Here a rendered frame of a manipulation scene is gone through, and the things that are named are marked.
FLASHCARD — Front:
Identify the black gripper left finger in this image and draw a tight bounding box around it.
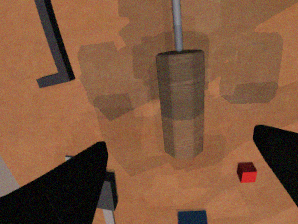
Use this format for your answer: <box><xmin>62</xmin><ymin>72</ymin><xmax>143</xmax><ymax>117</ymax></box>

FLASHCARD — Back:
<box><xmin>0</xmin><ymin>141</ymin><xmax>109</xmax><ymax>224</ymax></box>

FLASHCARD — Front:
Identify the blue block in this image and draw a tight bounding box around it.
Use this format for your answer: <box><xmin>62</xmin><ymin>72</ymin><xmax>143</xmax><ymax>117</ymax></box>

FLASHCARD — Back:
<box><xmin>177</xmin><ymin>210</ymin><xmax>208</xmax><ymax>224</ymax></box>

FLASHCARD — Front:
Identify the red square block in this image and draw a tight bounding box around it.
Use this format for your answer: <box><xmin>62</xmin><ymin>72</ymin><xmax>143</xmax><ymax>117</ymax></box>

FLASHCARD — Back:
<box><xmin>237</xmin><ymin>161</ymin><xmax>257</xmax><ymax>183</ymax></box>

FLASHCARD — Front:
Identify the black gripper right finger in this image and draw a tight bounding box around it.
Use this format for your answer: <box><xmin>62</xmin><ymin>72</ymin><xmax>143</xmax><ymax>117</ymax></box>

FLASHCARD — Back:
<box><xmin>253</xmin><ymin>124</ymin><xmax>298</xmax><ymax>206</ymax></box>

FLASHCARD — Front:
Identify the brown handled tool with grey metal shaft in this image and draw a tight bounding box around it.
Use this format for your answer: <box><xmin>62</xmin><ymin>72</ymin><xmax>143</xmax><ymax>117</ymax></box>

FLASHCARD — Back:
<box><xmin>156</xmin><ymin>0</ymin><xmax>205</xmax><ymax>160</ymax></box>

